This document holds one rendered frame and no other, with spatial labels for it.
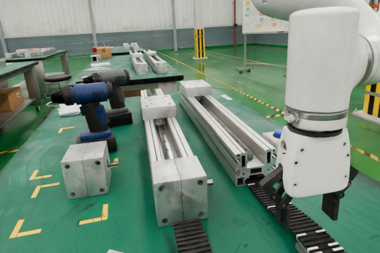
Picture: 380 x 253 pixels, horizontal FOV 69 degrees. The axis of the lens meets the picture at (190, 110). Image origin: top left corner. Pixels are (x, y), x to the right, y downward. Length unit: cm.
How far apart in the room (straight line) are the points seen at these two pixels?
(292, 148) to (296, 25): 17
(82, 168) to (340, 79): 53
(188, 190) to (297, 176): 21
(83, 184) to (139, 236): 20
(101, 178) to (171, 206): 20
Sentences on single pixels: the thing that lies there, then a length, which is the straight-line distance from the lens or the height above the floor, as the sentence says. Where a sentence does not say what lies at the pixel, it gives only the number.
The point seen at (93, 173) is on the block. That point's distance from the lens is 68.
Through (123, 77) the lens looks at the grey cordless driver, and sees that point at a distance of 111.
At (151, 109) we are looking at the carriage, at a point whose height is 90.
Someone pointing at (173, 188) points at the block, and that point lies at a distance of 53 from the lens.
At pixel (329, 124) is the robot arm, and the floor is 101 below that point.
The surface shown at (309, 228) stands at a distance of 53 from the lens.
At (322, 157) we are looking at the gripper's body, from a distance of 44.
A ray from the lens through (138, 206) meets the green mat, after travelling 64.
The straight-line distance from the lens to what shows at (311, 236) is 52.
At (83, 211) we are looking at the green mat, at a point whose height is 78.
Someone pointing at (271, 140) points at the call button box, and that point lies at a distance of 78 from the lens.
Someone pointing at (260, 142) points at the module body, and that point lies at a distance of 70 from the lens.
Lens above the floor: 114
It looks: 17 degrees down
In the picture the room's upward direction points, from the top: 3 degrees counter-clockwise
